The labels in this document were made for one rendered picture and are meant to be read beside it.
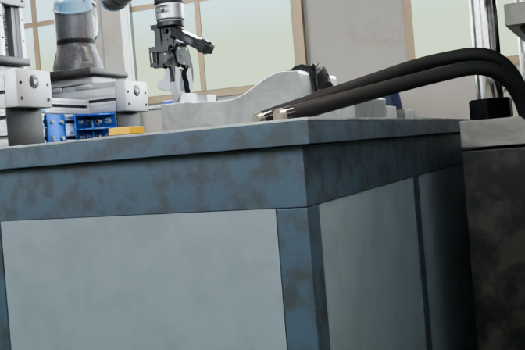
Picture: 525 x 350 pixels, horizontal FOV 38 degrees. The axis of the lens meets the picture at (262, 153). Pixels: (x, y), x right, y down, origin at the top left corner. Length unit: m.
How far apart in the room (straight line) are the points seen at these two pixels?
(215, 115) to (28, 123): 0.45
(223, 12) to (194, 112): 3.24
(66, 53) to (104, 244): 1.18
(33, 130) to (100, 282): 0.72
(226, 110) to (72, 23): 0.73
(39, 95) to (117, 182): 0.70
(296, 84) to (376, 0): 3.10
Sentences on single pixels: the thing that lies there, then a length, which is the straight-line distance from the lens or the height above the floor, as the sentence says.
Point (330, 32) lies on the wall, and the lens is 4.86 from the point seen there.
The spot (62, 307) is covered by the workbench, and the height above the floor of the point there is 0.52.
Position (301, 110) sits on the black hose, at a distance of 1.35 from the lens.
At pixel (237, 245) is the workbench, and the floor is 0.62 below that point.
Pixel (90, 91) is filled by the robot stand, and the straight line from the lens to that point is 2.32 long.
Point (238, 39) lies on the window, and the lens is 5.03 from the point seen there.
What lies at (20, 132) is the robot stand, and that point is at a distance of 1.90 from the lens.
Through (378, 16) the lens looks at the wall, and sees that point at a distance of 4.80.
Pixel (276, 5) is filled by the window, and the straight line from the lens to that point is 4.96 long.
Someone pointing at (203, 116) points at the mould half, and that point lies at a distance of 1.86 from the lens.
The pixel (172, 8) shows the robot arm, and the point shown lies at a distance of 1.99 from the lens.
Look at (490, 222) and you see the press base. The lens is 1.73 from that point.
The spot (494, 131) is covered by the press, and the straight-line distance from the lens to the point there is 1.72.
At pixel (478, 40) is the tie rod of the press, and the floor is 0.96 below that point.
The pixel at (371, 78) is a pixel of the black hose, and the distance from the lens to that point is 1.55.
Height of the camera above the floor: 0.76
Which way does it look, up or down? level
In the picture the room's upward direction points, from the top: 5 degrees counter-clockwise
